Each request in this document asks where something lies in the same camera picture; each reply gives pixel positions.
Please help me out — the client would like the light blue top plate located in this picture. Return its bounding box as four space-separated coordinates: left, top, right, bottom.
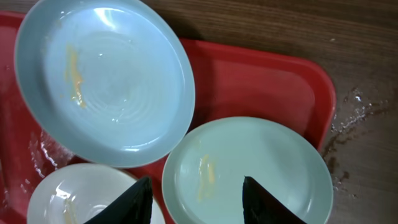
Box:
14 0 195 167

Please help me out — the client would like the red plastic tray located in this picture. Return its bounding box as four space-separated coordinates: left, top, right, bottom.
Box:
1 11 336 223

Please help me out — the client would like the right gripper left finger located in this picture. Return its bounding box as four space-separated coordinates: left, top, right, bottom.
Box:
85 176 153 224

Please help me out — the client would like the light green right plate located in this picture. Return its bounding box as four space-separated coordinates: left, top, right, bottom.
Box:
162 117 333 223

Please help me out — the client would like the white front plate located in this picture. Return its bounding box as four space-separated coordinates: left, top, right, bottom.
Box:
27 164 165 224

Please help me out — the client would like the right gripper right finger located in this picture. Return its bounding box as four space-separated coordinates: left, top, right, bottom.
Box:
242 176 305 224

